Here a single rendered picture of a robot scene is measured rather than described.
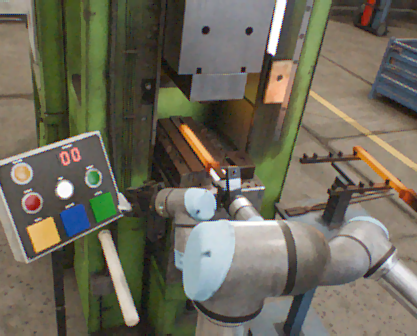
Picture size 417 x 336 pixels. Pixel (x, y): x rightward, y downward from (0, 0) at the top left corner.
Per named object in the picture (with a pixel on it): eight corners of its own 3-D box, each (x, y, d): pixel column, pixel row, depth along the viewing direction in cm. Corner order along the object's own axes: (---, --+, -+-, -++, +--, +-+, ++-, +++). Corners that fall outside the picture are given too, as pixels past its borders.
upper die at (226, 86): (243, 99, 154) (248, 72, 148) (189, 101, 146) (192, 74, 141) (198, 56, 185) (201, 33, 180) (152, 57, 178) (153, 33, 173)
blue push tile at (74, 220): (90, 226, 133) (83, 203, 131) (68, 237, 127) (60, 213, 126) (87, 226, 134) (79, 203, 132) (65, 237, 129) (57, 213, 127)
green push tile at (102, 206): (117, 213, 139) (110, 191, 137) (97, 223, 134) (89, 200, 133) (114, 213, 140) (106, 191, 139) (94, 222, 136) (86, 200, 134)
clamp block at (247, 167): (254, 179, 177) (257, 165, 174) (235, 181, 174) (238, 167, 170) (240, 163, 186) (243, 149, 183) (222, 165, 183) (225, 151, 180)
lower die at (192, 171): (227, 182, 173) (230, 164, 168) (178, 189, 165) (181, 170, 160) (188, 131, 204) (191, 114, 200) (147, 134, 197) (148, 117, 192)
